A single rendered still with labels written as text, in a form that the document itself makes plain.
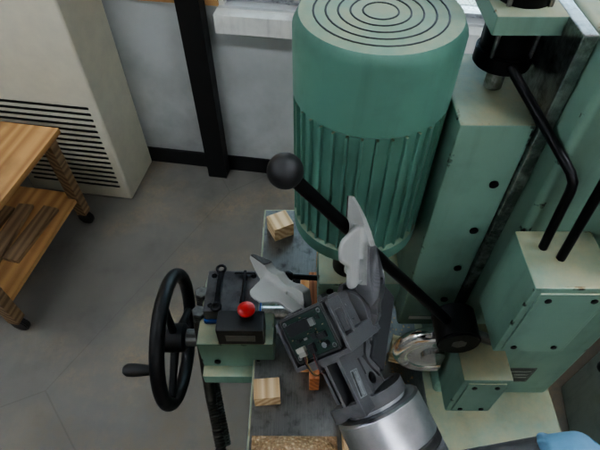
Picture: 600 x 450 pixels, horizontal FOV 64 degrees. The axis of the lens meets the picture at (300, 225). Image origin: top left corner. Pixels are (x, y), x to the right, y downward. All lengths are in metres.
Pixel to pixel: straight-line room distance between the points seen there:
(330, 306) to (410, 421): 0.13
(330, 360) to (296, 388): 0.42
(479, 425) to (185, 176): 1.93
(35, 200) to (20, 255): 0.32
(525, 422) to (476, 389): 0.31
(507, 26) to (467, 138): 0.11
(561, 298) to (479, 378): 0.21
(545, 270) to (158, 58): 1.95
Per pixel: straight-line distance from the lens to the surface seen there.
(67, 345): 2.13
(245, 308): 0.82
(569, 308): 0.62
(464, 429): 1.02
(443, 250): 0.69
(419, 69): 0.47
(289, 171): 0.44
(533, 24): 0.53
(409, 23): 0.51
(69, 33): 2.02
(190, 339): 1.04
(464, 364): 0.75
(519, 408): 1.07
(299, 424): 0.87
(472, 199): 0.62
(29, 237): 2.25
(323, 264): 0.81
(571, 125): 0.54
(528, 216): 0.61
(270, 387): 0.86
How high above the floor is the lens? 1.73
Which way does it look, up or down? 50 degrees down
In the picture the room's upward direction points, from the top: straight up
